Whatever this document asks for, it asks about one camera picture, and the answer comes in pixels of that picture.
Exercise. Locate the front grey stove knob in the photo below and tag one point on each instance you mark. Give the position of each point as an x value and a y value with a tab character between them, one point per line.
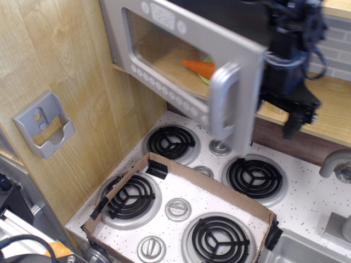
151	249

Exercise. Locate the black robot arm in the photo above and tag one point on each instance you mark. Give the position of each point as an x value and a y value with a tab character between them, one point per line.
297	26

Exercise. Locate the grey wall phone holder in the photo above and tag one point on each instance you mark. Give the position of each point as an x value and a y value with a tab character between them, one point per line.
37	116

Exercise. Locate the front left black burner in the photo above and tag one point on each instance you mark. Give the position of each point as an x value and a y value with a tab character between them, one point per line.
135	204

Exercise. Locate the wooden shelf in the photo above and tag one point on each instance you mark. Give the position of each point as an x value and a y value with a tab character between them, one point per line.
333	120

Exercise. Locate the middle small grey knob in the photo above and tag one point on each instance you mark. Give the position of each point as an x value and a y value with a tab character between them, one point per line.
204	171

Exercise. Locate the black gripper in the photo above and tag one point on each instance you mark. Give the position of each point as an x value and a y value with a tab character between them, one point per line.
283	86

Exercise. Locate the silver toy sink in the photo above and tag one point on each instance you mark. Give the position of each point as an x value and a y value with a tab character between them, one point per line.
309	237

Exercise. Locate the grey toy faucet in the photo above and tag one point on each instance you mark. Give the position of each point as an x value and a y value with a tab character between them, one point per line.
337	162

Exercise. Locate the front right black burner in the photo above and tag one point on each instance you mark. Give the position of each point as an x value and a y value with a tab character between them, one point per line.
217	237

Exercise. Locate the grey toy microwave door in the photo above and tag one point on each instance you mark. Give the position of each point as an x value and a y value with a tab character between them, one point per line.
142	34

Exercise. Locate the grey stove knob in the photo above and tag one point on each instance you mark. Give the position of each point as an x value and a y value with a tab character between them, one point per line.
178	209
151	249
219	148

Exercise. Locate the back grey stove knob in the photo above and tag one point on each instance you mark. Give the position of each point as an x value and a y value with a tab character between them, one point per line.
219	148

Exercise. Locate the black burner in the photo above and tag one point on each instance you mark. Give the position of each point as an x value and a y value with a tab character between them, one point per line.
174	142
217	237
257	177
135	204

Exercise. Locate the cardboard frame on stove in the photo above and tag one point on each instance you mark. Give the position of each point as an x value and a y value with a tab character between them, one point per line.
204	194

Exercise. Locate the centre grey stove knob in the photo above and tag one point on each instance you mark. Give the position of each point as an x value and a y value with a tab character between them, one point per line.
178	209

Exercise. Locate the grey oven front knob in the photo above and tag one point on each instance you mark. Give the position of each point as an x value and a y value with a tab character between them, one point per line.
95	256

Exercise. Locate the back left black burner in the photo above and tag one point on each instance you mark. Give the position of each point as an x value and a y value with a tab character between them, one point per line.
174	142

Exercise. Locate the back right black burner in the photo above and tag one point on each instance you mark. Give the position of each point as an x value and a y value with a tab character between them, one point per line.
257	177

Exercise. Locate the orange toy carrot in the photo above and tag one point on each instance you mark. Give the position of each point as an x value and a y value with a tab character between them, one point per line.
193	65

